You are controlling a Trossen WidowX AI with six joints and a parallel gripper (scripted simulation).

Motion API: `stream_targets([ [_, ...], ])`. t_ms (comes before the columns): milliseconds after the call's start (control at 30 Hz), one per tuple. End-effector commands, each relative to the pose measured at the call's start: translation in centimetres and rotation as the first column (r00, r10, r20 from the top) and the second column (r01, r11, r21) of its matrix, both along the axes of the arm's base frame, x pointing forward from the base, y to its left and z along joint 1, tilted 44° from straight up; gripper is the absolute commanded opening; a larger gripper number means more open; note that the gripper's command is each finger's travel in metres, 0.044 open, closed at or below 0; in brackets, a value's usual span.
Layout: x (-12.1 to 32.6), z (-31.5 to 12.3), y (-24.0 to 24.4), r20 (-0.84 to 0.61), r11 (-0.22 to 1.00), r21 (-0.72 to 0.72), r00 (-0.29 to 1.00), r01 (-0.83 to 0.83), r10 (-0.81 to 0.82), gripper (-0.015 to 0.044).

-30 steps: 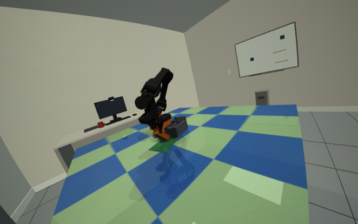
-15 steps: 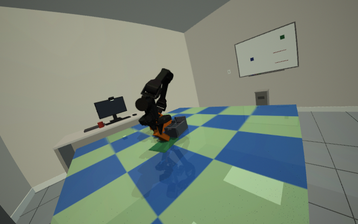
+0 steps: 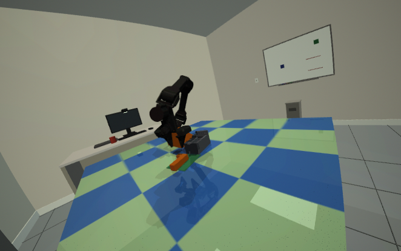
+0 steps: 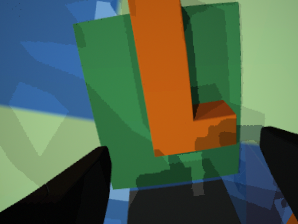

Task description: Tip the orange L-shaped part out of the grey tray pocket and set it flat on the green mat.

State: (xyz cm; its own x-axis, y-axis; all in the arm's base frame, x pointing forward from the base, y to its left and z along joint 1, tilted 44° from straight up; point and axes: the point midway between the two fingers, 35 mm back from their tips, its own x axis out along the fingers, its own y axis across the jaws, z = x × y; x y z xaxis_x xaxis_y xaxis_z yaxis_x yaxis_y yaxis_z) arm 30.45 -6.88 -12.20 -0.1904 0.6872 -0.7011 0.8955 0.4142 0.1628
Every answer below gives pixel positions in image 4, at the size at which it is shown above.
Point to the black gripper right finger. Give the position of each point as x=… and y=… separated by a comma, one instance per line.
x=280, y=149

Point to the orange l-shaped part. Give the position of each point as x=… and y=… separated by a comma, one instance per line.
x=176, y=125

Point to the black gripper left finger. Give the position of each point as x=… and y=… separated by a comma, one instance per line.
x=78, y=195

